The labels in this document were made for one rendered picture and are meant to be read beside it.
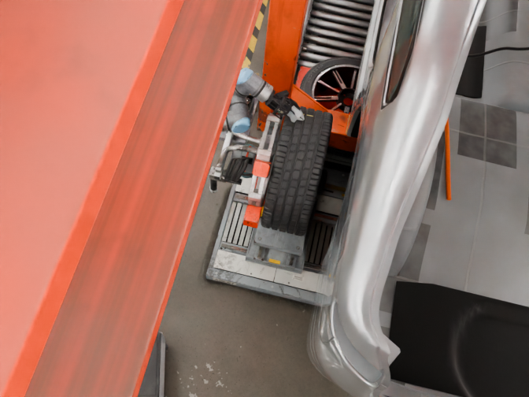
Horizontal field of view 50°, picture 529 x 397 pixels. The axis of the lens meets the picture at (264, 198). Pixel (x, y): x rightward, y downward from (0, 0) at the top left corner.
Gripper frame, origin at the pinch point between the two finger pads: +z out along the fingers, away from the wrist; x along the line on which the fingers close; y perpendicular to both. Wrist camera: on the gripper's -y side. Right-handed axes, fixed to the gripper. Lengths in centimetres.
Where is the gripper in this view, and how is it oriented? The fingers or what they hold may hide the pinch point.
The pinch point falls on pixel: (301, 116)
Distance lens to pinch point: 274.0
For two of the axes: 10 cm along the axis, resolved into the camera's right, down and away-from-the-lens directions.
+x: 5.8, -5.0, -6.5
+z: 7.9, 5.3, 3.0
